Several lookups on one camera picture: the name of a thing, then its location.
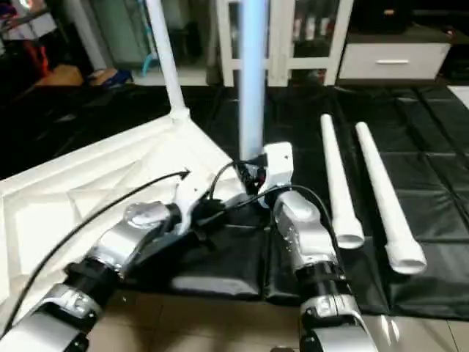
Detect white plastic table leg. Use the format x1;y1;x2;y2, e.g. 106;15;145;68
320;114;366;250
355;122;429;275
145;0;191;122
239;0;270;164

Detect white plastic table top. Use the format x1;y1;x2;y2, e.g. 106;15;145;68
0;110;254;327

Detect black work mat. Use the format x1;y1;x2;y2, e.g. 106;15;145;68
0;81;469;320

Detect white glass-door cabinet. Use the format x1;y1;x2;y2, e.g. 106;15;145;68
215;0;355;89

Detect white drawer unit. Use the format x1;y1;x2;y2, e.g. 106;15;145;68
339;40;452;81

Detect brown wooden desk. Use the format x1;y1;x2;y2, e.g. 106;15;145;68
35;63;86;87

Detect black speaker box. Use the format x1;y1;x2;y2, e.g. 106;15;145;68
363;0;422;34

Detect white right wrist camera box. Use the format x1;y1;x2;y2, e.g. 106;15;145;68
259;142;295;203

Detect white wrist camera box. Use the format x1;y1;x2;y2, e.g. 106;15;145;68
170;173;213;234
259;142;295;203

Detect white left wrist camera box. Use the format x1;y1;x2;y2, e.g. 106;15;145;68
170;173;213;234

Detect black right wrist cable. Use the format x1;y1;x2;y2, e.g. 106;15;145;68
207;161;339;254

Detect teal long-handled dustpan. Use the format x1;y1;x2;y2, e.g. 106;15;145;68
141;22;162;77

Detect red cables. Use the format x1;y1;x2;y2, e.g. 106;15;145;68
16;18;51;74

